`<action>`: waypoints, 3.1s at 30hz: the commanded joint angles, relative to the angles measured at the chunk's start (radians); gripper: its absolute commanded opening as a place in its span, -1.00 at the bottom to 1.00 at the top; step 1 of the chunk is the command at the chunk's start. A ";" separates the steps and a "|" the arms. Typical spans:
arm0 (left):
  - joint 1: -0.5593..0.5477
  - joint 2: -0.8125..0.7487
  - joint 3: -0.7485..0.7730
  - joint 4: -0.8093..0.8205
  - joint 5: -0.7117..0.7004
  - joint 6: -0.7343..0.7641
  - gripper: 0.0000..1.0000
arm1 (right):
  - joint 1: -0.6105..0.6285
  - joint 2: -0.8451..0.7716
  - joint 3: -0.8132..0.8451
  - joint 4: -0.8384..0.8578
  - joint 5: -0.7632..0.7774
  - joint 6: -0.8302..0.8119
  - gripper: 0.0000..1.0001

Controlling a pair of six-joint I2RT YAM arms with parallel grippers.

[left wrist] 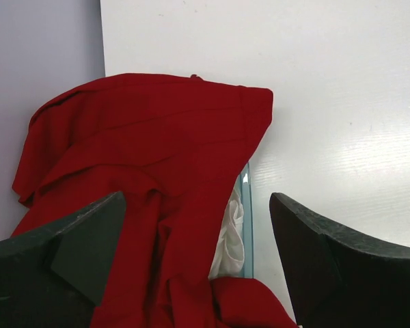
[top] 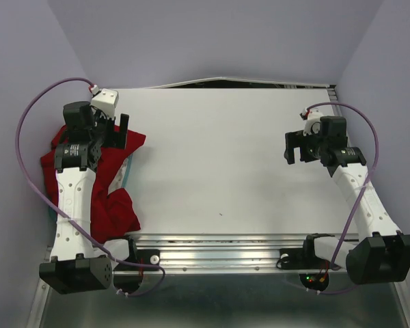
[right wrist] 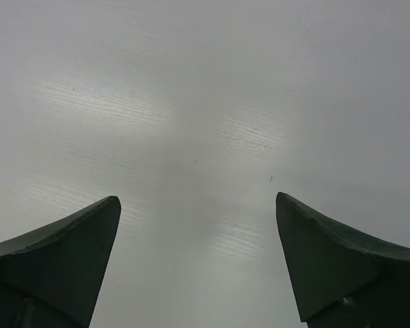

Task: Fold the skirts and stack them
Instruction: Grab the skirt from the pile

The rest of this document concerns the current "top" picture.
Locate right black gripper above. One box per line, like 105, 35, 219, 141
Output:
282, 127, 327, 164

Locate plain red skirt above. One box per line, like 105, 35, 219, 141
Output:
40, 124, 147, 244

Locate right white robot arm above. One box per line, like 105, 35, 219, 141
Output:
284, 111, 410, 285

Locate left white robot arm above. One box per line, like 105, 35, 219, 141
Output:
39, 101, 129, 295

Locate teal plastic basket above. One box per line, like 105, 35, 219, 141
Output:
47, 153, 135, 219

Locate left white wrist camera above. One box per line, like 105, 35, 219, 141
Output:
90, 89, 119, 118

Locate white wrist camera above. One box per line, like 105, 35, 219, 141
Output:
90, 89, 119, 118
303, 107, 323, 136

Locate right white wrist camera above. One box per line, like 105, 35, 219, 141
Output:
303, 107, 323, 136

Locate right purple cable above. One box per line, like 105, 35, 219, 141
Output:
300, 102, 379, 297

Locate purple cable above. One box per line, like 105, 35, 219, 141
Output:
15, 77, 167, 297
300, 102, 379, 297

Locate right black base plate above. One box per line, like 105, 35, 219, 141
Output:
276, 248, 330, 270

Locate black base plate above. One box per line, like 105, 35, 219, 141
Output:
276, 248, 330, 270
114, 249, 161, 275

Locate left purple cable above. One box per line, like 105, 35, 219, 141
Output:
15, 77, 167, 297

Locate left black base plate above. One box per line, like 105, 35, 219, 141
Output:
114, 249, 161, 275

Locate aluminium frame rail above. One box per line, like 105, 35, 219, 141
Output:
27, 234, 410, 327

